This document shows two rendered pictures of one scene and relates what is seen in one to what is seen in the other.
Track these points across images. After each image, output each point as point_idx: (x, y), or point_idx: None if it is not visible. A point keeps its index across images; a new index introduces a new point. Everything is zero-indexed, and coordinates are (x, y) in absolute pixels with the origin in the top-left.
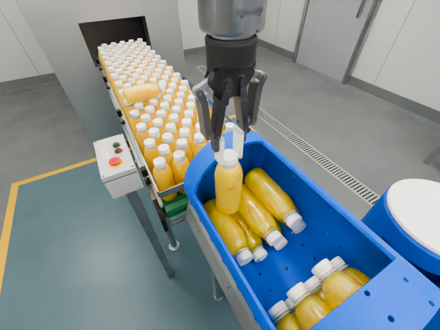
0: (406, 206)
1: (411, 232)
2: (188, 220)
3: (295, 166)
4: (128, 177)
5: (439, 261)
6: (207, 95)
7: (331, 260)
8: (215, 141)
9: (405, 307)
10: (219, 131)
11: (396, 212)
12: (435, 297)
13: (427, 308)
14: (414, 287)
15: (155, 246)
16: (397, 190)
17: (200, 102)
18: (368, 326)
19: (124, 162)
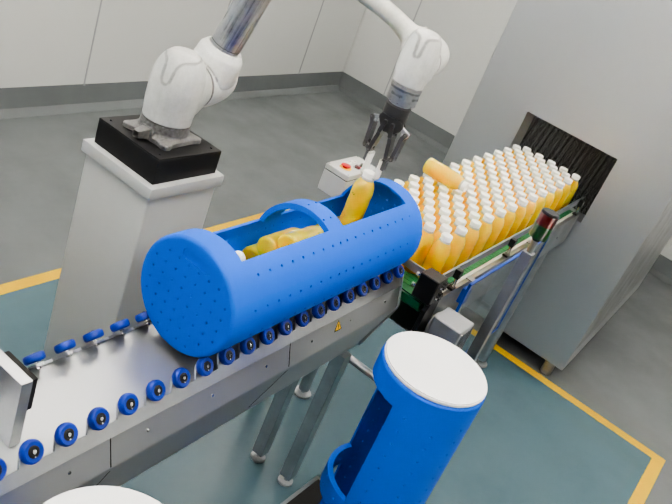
0: (429, 343)
1: (398, 333)
2: None
3: (391, 215)
4: (339, 179)
5: (381, 350)
6: (374, 120)
7: None
8: (367, 151)
9: (316, 209)
10: (370, 145)
11: (416, 333)
12: (327, 224)
13: (320, 216)
14: (328, 218)
15: None
16: (447, 344)
17: (370, 120)
18: (301, 201)
19: (348, 171)
